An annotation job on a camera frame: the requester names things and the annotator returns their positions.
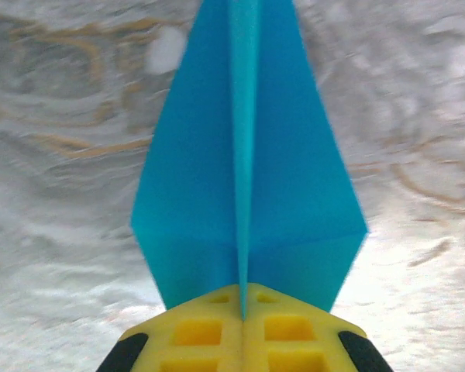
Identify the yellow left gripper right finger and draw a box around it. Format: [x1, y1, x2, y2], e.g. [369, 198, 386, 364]
[243, 282, 392, 372]

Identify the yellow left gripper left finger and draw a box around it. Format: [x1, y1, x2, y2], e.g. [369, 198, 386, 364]
[96, 284, 244, 372]

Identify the cyan paper sheet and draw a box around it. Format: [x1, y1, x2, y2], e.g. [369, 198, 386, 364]
[129, 0, 370, 322]

